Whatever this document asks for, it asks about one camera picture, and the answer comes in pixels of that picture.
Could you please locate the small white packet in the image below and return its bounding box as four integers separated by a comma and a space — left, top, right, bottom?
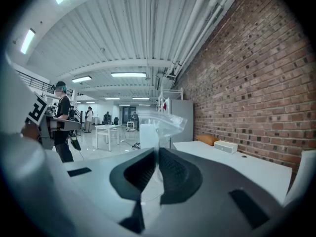
136, 111, 189, 185

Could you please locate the white rectangular box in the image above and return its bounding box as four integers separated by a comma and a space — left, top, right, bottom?
213, 140, 238, 155

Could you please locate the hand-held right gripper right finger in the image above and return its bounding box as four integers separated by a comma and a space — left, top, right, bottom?
158, 148, 203, 205

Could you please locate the white metal shelf rack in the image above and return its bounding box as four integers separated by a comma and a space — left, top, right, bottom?
157, 87, 184, 113

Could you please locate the bundle of white ceiling pipes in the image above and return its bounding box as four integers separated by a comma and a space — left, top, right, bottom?
167, 0, 248, 77

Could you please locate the grey refrigerator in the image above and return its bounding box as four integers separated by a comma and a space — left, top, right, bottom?
169, 98, 195, 150

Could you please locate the black hand-held device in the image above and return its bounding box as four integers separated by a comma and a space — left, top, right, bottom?
68, 131, 82, 152

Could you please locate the white desk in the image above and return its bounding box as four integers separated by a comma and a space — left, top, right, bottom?
172, 140, 294, 206

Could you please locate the black metal railing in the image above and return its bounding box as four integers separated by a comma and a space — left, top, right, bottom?
16, 70, 54, 94

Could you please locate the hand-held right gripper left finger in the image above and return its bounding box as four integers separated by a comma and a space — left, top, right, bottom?
109, 148, 159, 201

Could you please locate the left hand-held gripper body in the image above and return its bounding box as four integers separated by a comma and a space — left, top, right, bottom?
24, 91, 82, 151

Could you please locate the white square table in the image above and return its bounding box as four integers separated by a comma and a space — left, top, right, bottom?
94, 124, 119, 152

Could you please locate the orange cushion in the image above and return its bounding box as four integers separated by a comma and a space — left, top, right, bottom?
197, 134, 220, 147

